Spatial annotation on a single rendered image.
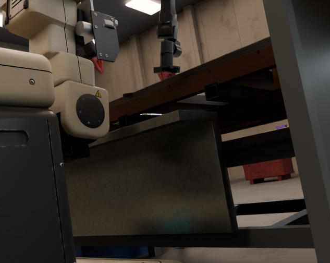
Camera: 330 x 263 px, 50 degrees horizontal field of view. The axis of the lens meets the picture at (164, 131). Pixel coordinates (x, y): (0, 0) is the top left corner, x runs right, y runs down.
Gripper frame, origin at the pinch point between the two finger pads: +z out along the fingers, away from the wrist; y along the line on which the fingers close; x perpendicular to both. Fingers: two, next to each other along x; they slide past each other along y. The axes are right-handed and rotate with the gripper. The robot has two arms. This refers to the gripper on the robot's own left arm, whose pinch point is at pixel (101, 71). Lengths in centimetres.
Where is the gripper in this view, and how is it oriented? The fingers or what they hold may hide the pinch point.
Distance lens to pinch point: 161.1
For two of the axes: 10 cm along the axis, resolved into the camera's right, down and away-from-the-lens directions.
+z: 4.3, 8.7, 2.4
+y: -7.5, 2.0, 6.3
